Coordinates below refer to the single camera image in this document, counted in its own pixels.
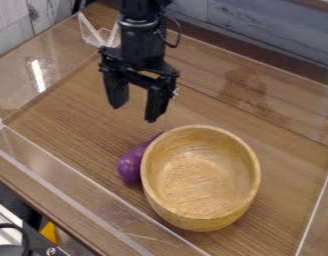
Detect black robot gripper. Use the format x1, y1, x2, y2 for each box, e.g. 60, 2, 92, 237
100, 19, 180, 123

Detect purple toy eggplant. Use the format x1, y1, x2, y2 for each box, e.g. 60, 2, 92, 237
117, 132, 164, 183

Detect brown wooden bowl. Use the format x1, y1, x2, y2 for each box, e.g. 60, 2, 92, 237
140, 125, 262, 232

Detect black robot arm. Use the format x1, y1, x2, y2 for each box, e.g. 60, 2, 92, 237
100, 0, 180, 123

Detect black device with yellow part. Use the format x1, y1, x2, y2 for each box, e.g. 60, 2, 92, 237
0, 182, 96, 256

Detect clear acrylic corner bracket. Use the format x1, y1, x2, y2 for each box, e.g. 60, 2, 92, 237
77, 13, 121, 48

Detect black cable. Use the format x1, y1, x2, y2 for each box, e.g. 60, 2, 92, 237
155, 16, 183, 50

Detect clear acrylic tray enclosure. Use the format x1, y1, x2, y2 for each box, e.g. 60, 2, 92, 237
0, 18, 328, 256

